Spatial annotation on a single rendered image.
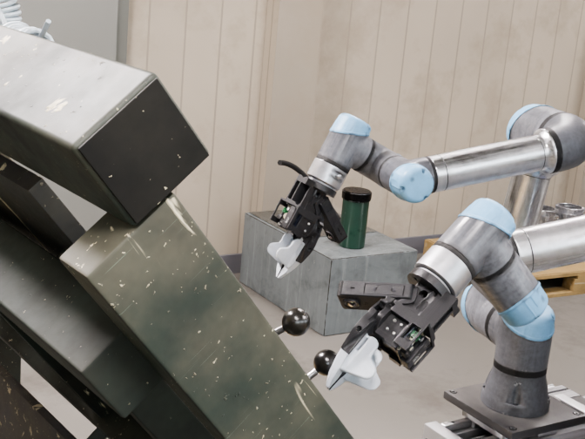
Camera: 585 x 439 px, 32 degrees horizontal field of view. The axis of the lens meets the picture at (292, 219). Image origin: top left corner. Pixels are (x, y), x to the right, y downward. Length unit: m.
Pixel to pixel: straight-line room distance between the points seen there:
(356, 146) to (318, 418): 1.06
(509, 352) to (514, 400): 0.11
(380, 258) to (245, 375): 4.45
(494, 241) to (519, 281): 0.08
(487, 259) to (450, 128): 5.51
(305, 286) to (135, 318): 4.58
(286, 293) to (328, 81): 1.41
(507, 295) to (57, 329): 0.71
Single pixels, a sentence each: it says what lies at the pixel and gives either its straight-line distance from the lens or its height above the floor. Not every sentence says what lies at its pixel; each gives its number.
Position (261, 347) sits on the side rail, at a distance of 1.04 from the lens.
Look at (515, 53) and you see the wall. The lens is 7.28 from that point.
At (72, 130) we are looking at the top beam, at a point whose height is 1.81.
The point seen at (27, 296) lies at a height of 1.58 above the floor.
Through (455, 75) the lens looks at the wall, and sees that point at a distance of 6.95.
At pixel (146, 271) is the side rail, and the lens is 0.94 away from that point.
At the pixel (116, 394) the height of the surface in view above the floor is 1.54.
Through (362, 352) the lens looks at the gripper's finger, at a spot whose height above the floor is 1.45.
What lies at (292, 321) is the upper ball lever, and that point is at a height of 1.51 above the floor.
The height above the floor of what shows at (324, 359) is 1.43.
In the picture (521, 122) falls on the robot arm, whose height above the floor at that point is 1.64.
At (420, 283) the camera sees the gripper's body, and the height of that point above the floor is 1.53.
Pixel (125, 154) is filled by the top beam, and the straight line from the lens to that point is 0.89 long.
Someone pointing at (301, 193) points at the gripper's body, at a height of 1.49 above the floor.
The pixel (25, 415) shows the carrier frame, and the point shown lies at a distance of 2.69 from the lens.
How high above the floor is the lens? 1.98
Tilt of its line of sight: 15 degrees down
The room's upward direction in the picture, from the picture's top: 5 degrees clockwise
